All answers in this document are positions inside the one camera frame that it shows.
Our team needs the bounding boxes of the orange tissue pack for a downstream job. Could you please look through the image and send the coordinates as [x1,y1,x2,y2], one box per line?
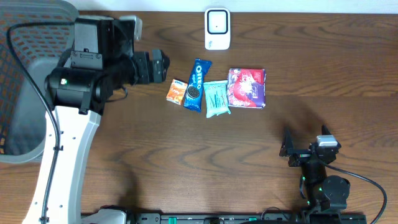
[166,79,188,105]

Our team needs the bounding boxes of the blue Oreo cookie pack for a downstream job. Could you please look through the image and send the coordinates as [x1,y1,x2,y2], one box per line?
[183,58,212,113]

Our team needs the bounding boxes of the red purple pad pack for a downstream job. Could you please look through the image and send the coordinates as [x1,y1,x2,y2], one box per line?
[227,68,266,109]

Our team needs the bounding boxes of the mint green wipes pack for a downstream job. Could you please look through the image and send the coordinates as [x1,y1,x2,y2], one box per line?
[204,80,231,118]

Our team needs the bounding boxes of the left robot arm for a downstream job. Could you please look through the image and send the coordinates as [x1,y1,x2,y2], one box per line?
[24,16,170,223]

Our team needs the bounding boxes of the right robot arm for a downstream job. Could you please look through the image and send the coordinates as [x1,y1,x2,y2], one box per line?
[279,125,350,224]

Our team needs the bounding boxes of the white barcode scanner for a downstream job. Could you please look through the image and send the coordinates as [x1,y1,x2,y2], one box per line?
[204,7,231,50]

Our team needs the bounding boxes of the grey plastic mesh basket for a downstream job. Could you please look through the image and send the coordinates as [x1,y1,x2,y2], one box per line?
[1,1,79,164]

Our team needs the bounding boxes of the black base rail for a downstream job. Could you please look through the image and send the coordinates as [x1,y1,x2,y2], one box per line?
[81,212,368,224]

